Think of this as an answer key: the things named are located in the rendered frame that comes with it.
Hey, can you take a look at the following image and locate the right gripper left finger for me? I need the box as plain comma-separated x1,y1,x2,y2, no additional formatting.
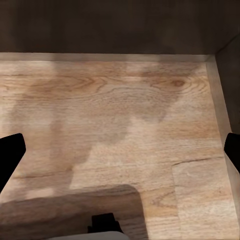
0,133,26,193

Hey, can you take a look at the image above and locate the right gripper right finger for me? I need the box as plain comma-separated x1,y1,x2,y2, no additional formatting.
224,133,240,173

